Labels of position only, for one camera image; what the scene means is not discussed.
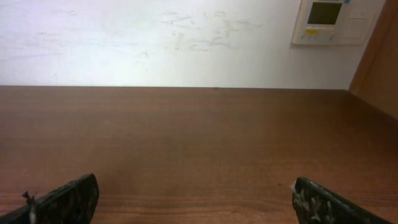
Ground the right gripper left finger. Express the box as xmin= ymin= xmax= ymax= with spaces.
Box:
xmin=1 ymin=173 xmax=100 ymax=224

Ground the white wall control panel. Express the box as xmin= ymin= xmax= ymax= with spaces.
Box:
xmin=292 ymin=0 xmax=386 ymax=46

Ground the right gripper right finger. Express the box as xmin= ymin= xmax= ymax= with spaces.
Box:
xmin=292 ymin=177 xmax=392 ymax=224

